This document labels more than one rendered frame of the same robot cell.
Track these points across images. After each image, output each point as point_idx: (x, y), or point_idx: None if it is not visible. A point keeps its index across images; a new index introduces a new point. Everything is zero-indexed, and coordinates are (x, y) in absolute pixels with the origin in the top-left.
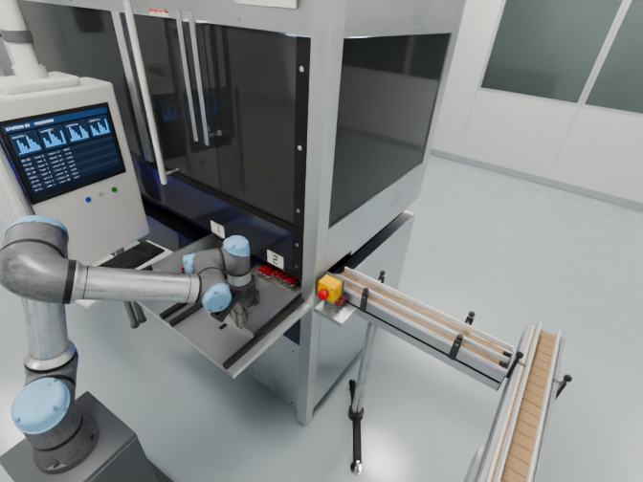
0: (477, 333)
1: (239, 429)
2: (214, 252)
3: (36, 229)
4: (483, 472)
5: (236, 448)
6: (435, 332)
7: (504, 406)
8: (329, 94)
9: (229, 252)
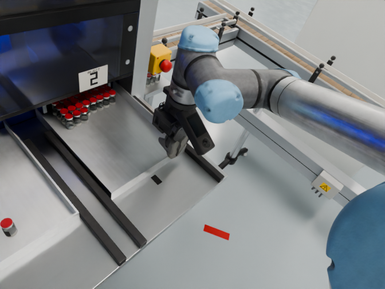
0: (212, 19)
1: (111, 278)
2: (217, 62)
3: None
4: (298, 65)
5: (130, 281)
6: None
7: (260, 40)
8: None
9: (216, 51)
